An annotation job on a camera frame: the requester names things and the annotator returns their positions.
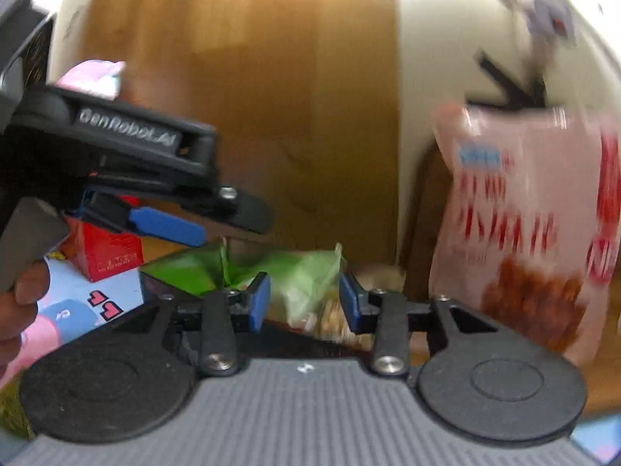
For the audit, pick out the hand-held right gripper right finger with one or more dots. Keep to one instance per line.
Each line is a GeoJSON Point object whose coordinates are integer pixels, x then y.
{"type": "Point", "coordinates": [349, 303]}

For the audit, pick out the green snack bag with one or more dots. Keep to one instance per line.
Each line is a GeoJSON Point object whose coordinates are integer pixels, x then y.
{"type": "Point", "coordinates": [301, 276]}

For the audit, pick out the large pink snack bag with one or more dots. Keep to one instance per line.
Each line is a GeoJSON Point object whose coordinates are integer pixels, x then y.
{"type": "Point", "coordinates": [524, 213]}

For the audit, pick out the person's left hand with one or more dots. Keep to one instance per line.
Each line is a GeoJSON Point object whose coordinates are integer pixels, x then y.
{"type": "Point", "coordinates": [22, 306]}

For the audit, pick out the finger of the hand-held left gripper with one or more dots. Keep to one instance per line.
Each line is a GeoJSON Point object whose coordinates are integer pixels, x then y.
{"type": "Point", "coordinates": [247, 213]}
{"type": "Point", "coordinates": [165, 227]}

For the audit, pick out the dark object with gold print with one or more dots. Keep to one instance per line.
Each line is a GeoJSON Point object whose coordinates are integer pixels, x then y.
{"type": "Point", "coordinates": [34, 48]}

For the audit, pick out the red gift box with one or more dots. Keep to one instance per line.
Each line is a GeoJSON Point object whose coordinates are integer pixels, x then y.
{"type": "Point", "coordinates": [106, 252]}

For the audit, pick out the pink and blue plush toy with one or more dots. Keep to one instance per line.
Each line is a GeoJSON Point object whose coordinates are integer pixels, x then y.
{"type": "Point", "coordinates": [92, 75]}

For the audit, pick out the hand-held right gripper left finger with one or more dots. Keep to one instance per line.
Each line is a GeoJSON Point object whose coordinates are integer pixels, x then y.
{"type": "Point", "coordinates": [259, 301]}

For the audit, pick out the wooden board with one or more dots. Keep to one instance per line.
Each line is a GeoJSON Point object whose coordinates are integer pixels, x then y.
{"type": "Point", "coordinates": [271, 82]}

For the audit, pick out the black wall bracket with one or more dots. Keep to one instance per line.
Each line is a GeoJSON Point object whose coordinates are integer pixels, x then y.
{"type": "Point", "coordinates": [514, 85]}

